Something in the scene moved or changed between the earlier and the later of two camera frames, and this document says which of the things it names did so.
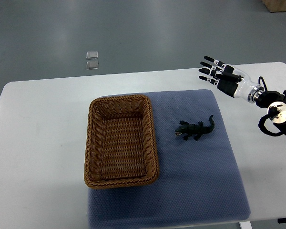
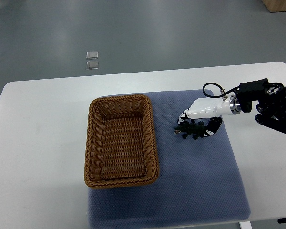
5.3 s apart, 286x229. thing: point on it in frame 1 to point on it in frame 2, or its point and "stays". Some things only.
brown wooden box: (280, 5) stays
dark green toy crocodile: (196, 130) stays
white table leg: (245, 225) stays
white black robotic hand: (229, 80) to (214, 108)
